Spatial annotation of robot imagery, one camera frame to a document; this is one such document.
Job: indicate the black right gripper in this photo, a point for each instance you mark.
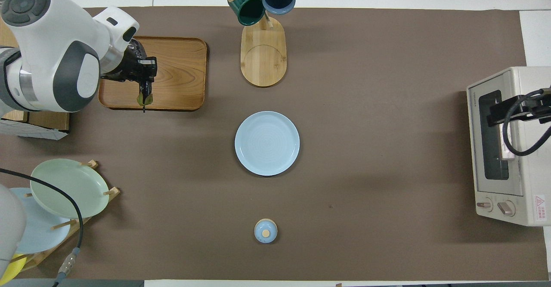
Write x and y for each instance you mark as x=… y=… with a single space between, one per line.
x=538 y=106

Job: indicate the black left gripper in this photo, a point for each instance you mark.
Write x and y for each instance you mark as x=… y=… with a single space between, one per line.
x=127 y=65

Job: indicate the dark purple eggplant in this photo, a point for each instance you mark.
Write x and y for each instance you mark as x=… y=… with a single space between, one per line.
x=145 y=100

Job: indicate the light blue plate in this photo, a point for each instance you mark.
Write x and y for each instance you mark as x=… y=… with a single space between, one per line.
x=267 y=143
x=43 y=231

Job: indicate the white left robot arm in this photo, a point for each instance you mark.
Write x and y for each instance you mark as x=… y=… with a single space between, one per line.
x=47 y=46

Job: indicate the cream toaster oven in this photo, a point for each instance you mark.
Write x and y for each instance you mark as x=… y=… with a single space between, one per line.
x=531 y=171

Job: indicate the silver oven knob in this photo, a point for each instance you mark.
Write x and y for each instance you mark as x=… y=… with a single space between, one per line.
x=506 y=208
x=484 y=205

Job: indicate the rectangular wooden tray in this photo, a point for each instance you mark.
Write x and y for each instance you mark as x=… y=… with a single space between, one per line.
x=181 y=72

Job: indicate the wooden plate rack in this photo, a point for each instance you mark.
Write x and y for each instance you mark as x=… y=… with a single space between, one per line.
x=109 y=191

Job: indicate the wooden mug tree stand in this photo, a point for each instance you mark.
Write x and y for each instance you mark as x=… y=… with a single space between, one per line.
x=263 y=54

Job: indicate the dark green mug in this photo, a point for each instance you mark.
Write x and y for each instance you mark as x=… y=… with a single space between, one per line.
x=247 y=7

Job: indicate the pale green plate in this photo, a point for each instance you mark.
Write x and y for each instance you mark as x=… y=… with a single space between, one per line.
x=69 y=188

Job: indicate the brown table mat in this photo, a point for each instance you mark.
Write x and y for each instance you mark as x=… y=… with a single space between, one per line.
x=366 y=149

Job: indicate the small blue lidded jar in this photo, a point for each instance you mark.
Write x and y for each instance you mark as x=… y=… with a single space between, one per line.
x=265 y=231

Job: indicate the yellow plate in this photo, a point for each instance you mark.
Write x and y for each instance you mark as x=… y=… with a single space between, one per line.
x=15 y=267

